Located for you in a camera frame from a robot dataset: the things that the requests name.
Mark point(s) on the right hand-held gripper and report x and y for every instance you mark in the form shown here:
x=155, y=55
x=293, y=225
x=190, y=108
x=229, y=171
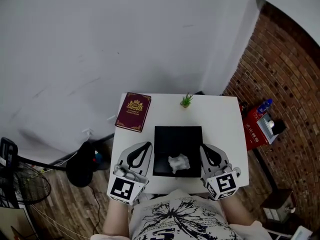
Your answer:
x=223, y=184

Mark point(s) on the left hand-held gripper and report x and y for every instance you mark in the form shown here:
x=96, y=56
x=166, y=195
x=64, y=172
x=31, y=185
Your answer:
x=122, y=187

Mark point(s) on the white paper item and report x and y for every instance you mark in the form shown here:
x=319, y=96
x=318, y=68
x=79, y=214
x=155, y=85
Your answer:
x=178, y=162

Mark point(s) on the black box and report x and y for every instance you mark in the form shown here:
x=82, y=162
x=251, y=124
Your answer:
x=178, y=139

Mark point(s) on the person's left forearm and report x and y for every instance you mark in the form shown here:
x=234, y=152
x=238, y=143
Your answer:
x=116, y=216

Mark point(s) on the person's right forearm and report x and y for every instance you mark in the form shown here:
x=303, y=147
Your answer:
x=236, y=211

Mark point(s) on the maroon hardcover book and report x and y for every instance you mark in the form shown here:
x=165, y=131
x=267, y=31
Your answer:
x=133, y=112

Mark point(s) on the red fire extinguisher cabinet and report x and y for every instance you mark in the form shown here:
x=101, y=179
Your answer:
x=252, y=131

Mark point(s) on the white and grey carton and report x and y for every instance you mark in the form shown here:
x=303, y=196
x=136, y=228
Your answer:
x=265, y=127

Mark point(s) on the small green potted plant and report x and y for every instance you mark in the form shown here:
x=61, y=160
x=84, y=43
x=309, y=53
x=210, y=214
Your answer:
x=186, y=101

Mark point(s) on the person's printed white shirt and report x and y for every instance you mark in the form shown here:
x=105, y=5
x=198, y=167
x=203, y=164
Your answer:
x=180, y=216

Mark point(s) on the blue water bottle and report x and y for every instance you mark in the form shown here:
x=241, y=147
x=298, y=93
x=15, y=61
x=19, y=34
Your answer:
x=264, y=105

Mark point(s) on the small black case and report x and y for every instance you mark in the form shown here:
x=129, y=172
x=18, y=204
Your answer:
x=279, y=127

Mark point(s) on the black standing fan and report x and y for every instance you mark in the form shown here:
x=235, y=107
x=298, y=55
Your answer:
x=22, y=184

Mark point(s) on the white framed board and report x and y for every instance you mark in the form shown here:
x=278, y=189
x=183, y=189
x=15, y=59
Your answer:
x=12, y=224

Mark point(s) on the white wall socket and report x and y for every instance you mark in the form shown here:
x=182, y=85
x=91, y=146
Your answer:
x=87, y=131

